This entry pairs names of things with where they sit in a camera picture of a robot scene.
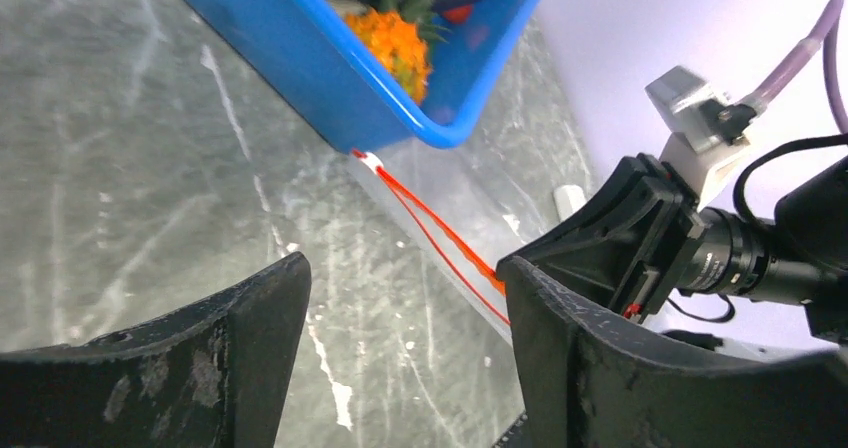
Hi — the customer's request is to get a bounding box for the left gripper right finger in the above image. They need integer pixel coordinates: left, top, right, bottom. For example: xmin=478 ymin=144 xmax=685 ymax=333
xmin=497 ymin=257 xmax=847 ymax=447

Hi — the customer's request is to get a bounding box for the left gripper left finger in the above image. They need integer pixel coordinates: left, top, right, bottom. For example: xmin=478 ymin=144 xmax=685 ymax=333
xmin=1 ymin=253 xmax=311 ymax=447

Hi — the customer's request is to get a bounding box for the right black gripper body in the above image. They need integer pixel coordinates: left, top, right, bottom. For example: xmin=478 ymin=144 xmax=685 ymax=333
xmin=503 ymin=154 xmax=706 ymax=323

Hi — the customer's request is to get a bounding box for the clear zip bag red zipper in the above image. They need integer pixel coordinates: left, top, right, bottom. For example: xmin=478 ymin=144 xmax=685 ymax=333
xmin=344 ymin=148 xmax=598 ymax=347

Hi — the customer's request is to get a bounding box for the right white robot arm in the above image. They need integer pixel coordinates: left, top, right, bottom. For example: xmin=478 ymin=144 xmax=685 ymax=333
xmin=514 ymin=154 xmax=847 ymax=345

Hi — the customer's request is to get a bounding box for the white zipper slider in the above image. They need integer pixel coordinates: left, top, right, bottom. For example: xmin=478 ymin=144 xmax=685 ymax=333
xmin=352 ymin=150 xmax=383 ymax=175

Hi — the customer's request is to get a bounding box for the small white plastic block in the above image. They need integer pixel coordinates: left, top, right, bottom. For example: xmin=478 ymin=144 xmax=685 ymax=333
xmin=552 ymin=184 xmax=587 ymax=221

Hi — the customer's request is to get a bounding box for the orange toy pineapple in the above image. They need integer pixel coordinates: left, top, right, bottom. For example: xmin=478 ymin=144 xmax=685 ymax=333
xmin=343 ymin=0 xmax=443 ymax=104

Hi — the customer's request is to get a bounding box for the blue plastic bin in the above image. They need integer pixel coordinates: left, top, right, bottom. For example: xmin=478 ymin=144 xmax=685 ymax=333
xmin=185 ymin=0 xmax=540 ymax=153

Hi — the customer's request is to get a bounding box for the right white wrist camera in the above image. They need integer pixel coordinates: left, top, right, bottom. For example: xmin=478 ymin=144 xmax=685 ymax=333
xmin=644 ymin=65 xmax=760 ymax=211

